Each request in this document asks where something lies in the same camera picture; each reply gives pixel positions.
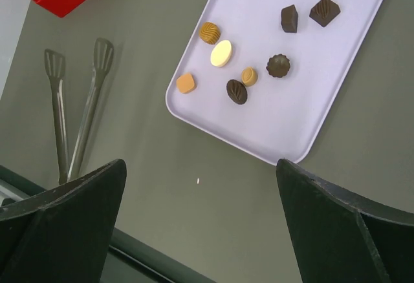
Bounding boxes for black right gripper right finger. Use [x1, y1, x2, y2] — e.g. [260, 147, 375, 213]
[276, 159, 413, 282]

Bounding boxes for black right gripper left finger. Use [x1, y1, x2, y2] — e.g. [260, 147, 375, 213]
[1, 159, 127, 282]

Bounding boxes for metal serving tongs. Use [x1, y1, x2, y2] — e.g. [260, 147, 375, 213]
[43, 37, 115, 185]

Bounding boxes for dark fluted round chocolate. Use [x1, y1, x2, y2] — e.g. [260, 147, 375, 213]
[266, 54, 290, 78]

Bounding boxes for white oval chocolate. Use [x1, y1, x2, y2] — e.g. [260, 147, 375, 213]
[210, 40, 232, 67]

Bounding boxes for dark trapezoid chocolate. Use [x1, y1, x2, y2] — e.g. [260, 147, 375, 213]
[281, 5, 298, 33]

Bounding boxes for dark square leaf chocolate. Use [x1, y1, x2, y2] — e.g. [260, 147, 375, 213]
[309, 0, 341, 27]

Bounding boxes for caramel ridged square chocolate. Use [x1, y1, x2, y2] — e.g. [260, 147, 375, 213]
[199, 21, 221, 45]

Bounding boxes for dark oval leaf chocolate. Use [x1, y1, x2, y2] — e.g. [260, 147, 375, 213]
[226, 79, 248, 105]

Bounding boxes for small caramel oval chocolate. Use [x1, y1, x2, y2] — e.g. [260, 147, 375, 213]
[241, 67, 258, 87]

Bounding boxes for orange square chocolate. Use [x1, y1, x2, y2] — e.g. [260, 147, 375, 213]
[176, 72, 197, 94]

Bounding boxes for lavender plastic tray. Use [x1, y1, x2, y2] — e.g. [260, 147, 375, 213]
[166, 0, 383, 165]

